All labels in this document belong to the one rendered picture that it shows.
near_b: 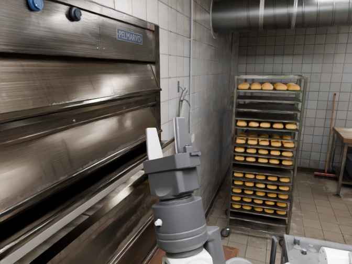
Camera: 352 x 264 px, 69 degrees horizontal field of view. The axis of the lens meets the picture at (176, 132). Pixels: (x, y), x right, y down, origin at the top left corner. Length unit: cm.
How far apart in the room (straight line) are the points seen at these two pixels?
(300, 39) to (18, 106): 459
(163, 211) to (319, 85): 470
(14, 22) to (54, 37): 14
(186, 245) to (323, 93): 472
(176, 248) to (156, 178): 11
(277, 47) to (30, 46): 441
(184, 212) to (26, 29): 74
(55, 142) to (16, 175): 19
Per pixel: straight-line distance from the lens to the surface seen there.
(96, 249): 135
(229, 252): 205
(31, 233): 81
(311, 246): 81
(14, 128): 88
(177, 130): 42
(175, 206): 42
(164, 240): 44
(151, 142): 49
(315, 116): 507
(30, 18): 96
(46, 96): 93
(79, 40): 110
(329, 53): 503
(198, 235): 44
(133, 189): 151
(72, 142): 107
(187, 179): 42
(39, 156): 97
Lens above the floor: 184
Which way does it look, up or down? 14 degrees down
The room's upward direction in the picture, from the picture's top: straight up
